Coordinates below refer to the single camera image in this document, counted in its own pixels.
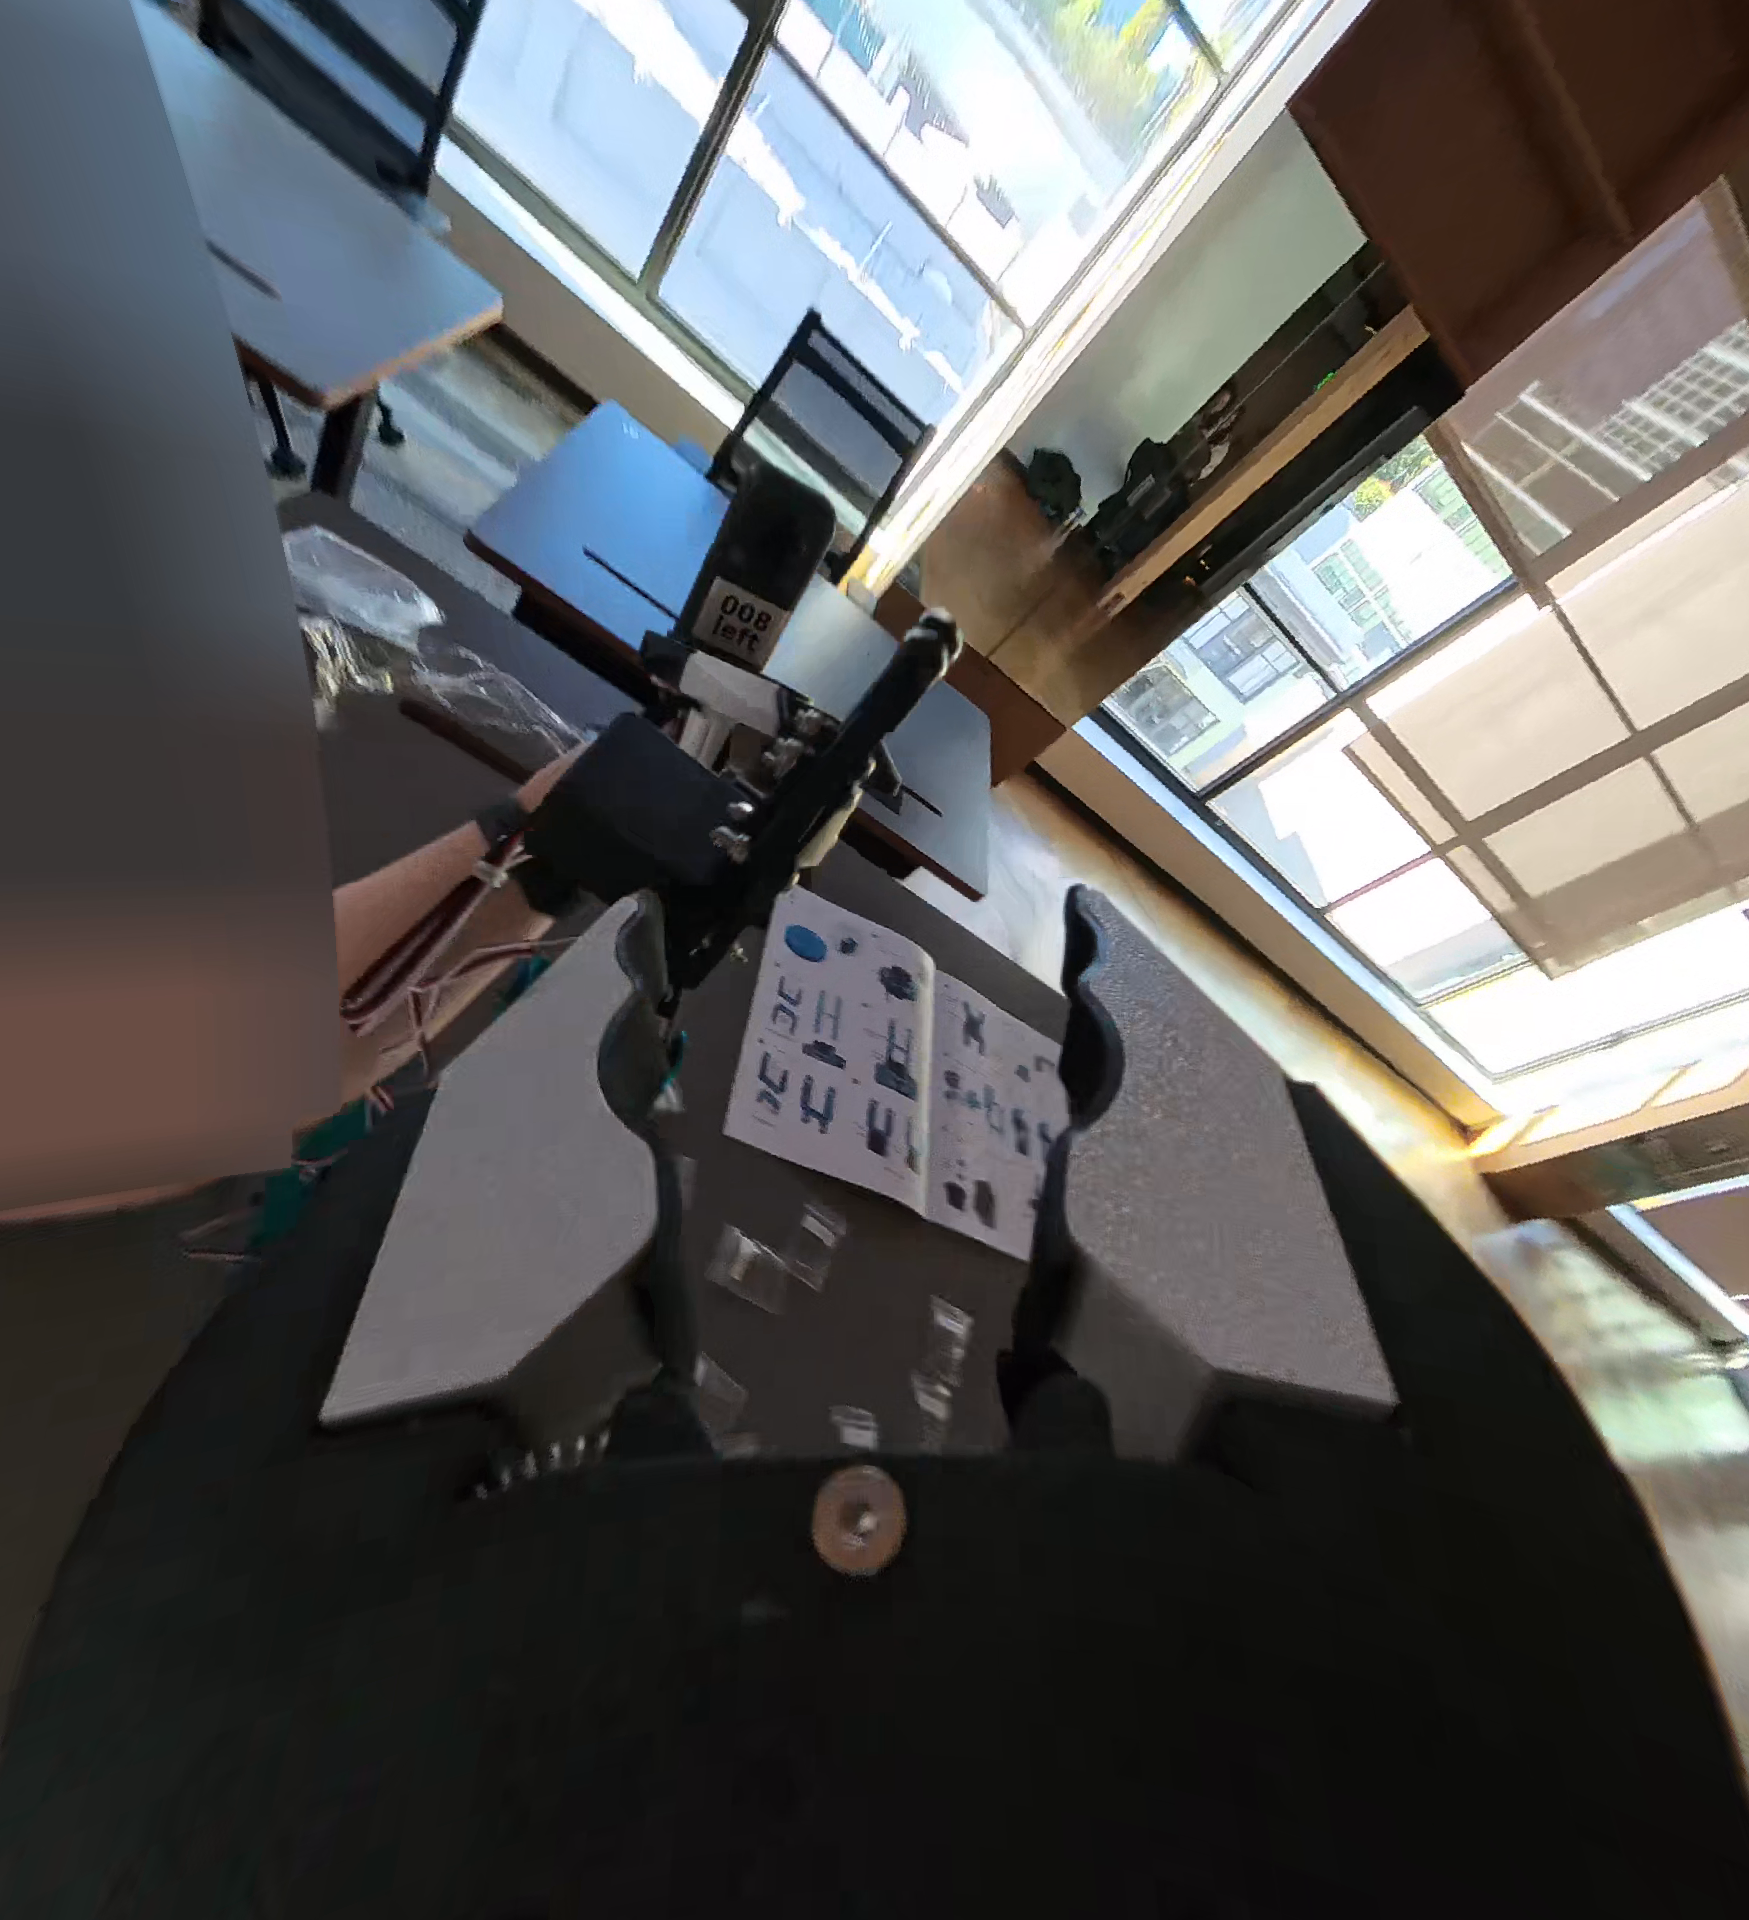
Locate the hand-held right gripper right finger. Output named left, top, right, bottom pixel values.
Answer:
left=997, top=885, right=1403, bottom=1424

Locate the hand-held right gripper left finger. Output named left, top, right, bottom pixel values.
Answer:
left=318, top=892, right=710, bottom=1435

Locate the blue and black toy robot arm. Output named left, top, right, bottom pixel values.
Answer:
left=248, top=607, right=964, bottom=1250

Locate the grey desk with slot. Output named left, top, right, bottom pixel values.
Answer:
left=139, top=0, right=506, bottom=498
left=464, top=398, right=999, bottom=906

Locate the dark desk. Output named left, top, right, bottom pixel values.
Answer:
left=0, top=683, right=1483, bottom=1920

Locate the person's left hand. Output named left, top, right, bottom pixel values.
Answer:
left=471, top=745, right=589, bottom=940

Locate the black office chair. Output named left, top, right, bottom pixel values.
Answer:
left=702, top=307, right=939, bottom=578
left=194, top=0, right=490, bottom=199

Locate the open instruction booklet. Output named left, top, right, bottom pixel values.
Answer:
left=722, top=885, right=1073, bottom=1266

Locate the crumpled clear plastic wrap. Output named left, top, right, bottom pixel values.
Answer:
left=280, top=526, right=594, bottom=760

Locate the beige roller window blind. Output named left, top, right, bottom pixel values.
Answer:
left=1345, top=196, right=1749, bottom=984

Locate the wooden shelf cabinet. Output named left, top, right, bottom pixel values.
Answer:
left=917, top=0, right=1749, bottom=791

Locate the red white black servo cable bundle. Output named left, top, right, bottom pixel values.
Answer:
left=338, top=846, right=575, bottom=1083

